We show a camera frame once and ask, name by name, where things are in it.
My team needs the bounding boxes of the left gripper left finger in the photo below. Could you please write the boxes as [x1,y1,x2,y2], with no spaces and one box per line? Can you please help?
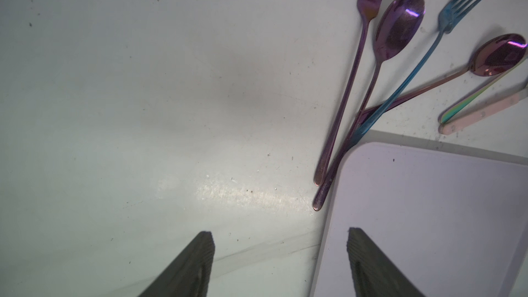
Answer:
[140,231,215,297]

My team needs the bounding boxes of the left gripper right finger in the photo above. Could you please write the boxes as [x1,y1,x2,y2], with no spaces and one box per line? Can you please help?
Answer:
[346,228,423,297]

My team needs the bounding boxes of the lilac rectangular placemat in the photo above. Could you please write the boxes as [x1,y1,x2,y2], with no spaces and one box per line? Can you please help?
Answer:
[310,137,527,296]

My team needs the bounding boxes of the rainbow handled fork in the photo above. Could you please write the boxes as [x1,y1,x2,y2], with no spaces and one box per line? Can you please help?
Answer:
[438,55,527,125]

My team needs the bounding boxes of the pink handled silver spoon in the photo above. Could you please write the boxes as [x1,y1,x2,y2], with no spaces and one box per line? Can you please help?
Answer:
[439,87,527,136]

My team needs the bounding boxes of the dark purple spoon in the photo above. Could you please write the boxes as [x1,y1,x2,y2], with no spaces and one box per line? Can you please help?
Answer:
[389,34,527,110]

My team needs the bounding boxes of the blue fork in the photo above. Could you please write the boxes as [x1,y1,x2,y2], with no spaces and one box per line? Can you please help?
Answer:
[347,0,482,148]

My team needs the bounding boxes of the purple fork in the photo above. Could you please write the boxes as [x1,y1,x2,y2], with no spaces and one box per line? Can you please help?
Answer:
[313,0,382,186]

